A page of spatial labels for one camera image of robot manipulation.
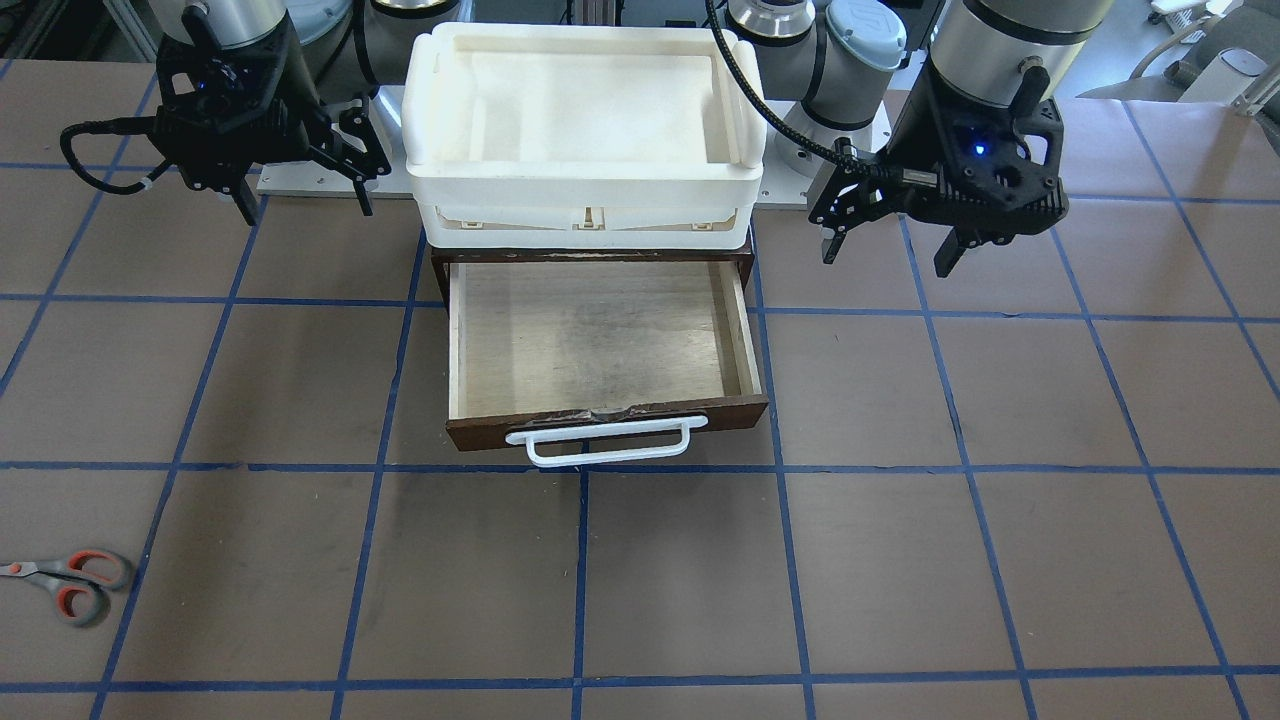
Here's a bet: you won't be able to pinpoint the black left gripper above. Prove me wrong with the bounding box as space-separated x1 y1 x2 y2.
808 97 1069 278

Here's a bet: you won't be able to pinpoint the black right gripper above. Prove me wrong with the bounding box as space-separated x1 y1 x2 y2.
155 40 392 227

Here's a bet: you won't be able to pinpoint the wooden drawer with white handle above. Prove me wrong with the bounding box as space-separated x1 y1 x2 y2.
445 258 768 468

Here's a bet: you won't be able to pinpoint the grey orange scissors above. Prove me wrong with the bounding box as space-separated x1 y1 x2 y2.
1 548 133 626

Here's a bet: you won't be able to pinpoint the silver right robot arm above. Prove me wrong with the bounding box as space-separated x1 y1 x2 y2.
147 1 465 225

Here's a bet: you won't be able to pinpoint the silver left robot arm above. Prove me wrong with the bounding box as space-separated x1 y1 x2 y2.
705 1 1111 278

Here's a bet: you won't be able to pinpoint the white plastic bin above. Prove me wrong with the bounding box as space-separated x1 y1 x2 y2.
402 22 765 251

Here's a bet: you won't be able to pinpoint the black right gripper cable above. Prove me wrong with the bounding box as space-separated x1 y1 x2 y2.
60 118 186 195

